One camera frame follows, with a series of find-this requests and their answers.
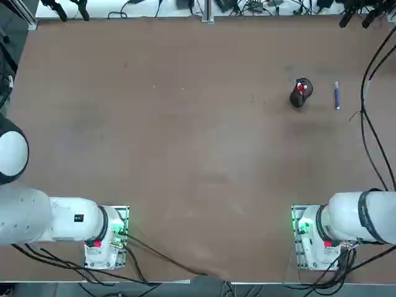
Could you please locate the purple marker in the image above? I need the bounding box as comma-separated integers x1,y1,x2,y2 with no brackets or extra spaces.
334,81,342,111

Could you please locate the black cable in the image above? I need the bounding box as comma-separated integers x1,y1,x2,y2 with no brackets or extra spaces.
11,243,161,287
123,232,209,277
359,27,396,191
364,45,396,190

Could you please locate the aluminium frame post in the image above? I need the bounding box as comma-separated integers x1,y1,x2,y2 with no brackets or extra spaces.
201,0,215,24

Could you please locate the black equipment frame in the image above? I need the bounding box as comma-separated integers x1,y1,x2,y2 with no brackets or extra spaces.
0,24,19,109

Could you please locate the grey aluminium profile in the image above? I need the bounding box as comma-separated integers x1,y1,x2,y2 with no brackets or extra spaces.
0,0,38,31

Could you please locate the black stand leg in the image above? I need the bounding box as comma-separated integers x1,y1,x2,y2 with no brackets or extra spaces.
338,6,355,29
41,0,68,22
361,5,383,27
69,0,91,22

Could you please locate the black mesh pen holder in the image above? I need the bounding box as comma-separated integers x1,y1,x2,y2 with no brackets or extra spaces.
289,77,315,109

